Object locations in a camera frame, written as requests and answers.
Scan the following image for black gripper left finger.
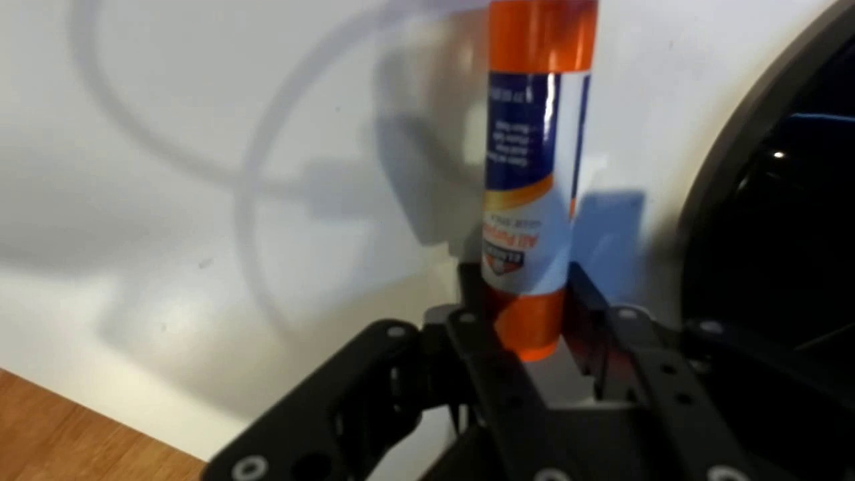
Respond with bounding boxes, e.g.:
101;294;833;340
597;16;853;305
200;258;575;481

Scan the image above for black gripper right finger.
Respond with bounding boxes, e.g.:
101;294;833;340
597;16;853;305
567;258;855;481

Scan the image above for orange capped paper glue stick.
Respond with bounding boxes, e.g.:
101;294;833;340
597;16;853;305
478;0;601;365

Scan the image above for white desk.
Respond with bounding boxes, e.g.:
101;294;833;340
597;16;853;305
0;0;839;465

